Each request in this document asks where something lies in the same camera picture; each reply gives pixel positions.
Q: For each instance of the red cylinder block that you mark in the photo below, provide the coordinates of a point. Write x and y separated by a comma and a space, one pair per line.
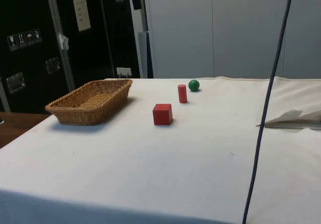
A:
182, 94

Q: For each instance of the brown wicker basket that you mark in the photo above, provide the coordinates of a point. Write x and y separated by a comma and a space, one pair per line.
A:
75, 113

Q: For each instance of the red cube block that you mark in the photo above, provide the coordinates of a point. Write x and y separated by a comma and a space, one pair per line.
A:
162, 115

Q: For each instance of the green ball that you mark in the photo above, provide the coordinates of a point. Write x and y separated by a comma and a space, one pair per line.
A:
193, 85

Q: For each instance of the pale grey lockers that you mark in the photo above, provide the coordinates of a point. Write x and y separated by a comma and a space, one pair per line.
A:
225, 30

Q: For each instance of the black cabinet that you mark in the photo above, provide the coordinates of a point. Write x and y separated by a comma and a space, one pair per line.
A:
30, 65

